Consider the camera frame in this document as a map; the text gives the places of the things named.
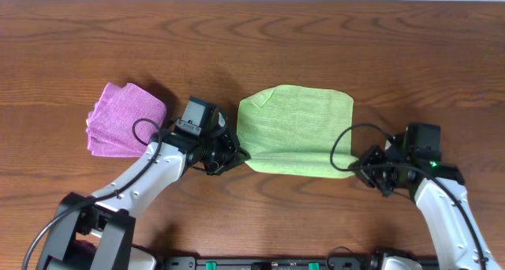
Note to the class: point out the folded purple cloth stack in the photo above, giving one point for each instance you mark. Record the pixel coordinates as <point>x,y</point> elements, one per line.
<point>123,121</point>

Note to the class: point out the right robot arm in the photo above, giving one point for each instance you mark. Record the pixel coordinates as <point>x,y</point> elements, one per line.
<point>413,161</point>

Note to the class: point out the light green microfibre cloth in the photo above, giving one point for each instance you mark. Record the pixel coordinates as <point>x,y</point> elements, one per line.
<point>291,129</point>

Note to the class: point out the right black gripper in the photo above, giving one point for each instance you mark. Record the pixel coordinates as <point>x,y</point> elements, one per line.
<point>375,154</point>

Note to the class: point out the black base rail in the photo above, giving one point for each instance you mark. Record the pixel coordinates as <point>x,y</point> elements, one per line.
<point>339,263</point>

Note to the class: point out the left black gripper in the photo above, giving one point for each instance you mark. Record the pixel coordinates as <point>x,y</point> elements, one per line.
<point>227,151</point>

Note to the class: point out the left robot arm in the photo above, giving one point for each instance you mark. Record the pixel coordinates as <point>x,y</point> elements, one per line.
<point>96,232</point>

